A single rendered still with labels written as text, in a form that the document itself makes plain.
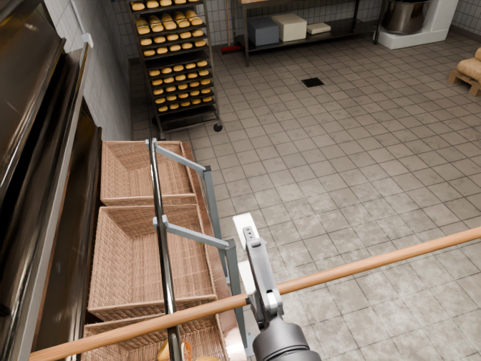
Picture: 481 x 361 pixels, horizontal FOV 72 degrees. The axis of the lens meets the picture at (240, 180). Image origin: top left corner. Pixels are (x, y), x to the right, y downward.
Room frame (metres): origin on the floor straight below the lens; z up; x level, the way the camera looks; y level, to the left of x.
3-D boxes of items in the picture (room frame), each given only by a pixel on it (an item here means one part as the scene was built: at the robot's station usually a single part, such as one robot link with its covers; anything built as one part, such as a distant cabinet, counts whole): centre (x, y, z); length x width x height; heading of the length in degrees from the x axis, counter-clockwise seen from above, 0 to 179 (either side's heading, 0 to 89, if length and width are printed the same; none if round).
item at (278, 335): (0.21, -0.03, 1.49); 0.09 x 0.07 x 0.08; 12
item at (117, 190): (1.52, 0.54, 0.72); 0.56 x 0.49 x 0.28; 14
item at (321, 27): (5.34, -1.39, 0.27); 0.34 x 0.26 x 0.07; 108
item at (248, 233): (0.31, -0.01, 1.58); 0.05 x 0.01 x 0.03; 12
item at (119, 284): (0.93, 0.42, 0.72); 0.56 x 0.49 x 0.28; 10
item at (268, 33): (5.15, -0.51, 0.35); 0.50 x 0.36 x 0.24; 12
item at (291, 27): (5.24, -0.92, 0.35); 0.50 x 0.36 x 0.24; 14
